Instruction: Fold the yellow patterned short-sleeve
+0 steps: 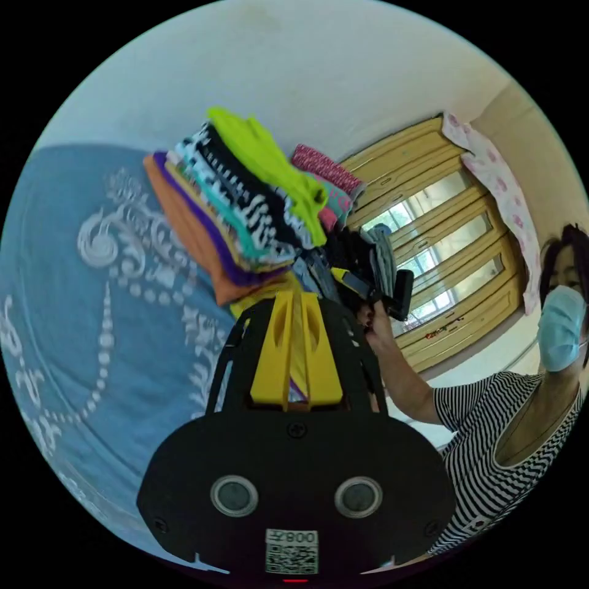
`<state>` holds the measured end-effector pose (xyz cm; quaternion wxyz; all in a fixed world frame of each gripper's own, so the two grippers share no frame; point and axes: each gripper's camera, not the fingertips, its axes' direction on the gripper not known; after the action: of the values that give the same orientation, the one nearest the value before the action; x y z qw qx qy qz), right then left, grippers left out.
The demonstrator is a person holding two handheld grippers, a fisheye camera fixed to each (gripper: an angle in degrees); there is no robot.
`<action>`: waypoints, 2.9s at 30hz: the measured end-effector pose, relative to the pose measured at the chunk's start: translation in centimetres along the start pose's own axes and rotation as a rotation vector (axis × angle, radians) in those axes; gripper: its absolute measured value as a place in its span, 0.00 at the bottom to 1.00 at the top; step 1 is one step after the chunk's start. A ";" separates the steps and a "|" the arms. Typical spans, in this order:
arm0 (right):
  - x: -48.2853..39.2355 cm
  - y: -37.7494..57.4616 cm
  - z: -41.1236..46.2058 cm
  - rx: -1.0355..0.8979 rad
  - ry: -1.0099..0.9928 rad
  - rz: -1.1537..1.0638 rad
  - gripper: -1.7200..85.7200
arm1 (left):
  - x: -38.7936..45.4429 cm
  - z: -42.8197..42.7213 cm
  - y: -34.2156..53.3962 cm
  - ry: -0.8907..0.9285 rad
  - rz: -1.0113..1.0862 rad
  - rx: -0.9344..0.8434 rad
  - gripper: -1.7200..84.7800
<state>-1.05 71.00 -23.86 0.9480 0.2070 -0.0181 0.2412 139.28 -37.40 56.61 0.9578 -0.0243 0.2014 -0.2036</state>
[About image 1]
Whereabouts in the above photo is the pile of clothes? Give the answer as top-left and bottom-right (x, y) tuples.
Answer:
(142, 106), (398, 307)

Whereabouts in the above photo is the bed with blue printed sheet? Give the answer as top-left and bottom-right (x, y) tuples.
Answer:
(0, 143), (258, 560)

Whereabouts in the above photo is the person's right forearm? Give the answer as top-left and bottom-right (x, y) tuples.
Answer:
(367, 333), (444, 426)

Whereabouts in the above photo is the person's body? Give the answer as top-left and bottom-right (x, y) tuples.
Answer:
(425, 223), (589, 558)

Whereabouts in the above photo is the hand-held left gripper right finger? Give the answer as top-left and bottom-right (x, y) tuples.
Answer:
(301, 293), (344, 407)

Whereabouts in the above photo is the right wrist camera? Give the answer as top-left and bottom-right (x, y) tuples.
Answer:
(389, 268), (415, 323)

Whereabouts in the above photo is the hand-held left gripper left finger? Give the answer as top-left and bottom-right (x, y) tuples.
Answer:
(250, 290), (301, 403)

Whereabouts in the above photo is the white curtain with pink flowers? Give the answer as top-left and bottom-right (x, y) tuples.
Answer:
(441, 112), (545, 317)

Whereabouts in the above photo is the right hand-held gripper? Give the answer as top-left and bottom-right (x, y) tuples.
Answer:
(294, 247), (393, 318)

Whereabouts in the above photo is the person's right hand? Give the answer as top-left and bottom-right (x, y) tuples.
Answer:
(356, 301), (399, 353)

